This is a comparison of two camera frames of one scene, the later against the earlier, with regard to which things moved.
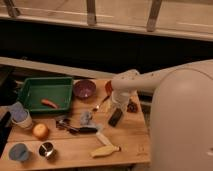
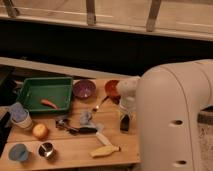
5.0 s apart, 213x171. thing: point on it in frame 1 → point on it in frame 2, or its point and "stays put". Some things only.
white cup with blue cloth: x=20 y=117 stays put
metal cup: x=47 y=150 stays put
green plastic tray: x=57 y=90 stays put
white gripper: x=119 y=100 → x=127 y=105
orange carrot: x=49 y=103 stays put
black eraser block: x=115 y=117 → x=125 y=123
